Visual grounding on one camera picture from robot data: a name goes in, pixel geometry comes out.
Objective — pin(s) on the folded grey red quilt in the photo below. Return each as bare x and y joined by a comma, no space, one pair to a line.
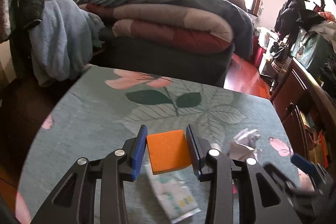
157,19

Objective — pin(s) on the blue duvet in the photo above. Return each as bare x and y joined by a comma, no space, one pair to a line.
183,1

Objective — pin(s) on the dark wooden dresser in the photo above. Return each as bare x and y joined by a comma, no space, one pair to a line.
294,92

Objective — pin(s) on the red cloth bag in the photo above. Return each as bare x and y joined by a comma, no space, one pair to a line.
328,16

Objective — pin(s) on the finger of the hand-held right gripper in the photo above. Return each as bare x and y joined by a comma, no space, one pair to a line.
303,165
278,175

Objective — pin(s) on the black handbag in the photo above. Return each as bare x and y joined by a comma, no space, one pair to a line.
277,50

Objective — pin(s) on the red storage box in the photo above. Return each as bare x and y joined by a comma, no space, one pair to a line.
258,55

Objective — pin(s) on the orange box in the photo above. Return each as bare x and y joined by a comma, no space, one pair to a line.
168,150

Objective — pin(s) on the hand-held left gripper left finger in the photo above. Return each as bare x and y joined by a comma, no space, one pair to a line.
139,153

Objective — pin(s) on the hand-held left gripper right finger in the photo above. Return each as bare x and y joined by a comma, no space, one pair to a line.
194,153

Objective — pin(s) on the crumpled white paper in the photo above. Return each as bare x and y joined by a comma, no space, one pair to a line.
244,146

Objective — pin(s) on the tan blanket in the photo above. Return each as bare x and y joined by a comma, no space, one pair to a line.
233,2

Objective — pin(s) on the dark clothes pile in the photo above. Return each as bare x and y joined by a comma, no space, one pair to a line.
328,77

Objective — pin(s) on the white clothes pile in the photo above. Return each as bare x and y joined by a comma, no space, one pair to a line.
326,29

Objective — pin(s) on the white green tissue packet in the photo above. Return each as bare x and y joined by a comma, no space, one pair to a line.
176,195

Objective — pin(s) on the teal bag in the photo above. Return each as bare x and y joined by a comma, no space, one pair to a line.
312,50

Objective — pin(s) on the black jacket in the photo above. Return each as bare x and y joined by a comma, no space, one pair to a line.
291,8

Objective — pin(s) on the white container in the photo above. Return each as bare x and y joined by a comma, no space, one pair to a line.
267,36

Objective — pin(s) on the light blue fleece blanket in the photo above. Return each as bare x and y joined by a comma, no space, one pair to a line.
57,37

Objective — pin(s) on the dark padded jacket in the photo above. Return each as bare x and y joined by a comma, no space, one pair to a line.
31,6

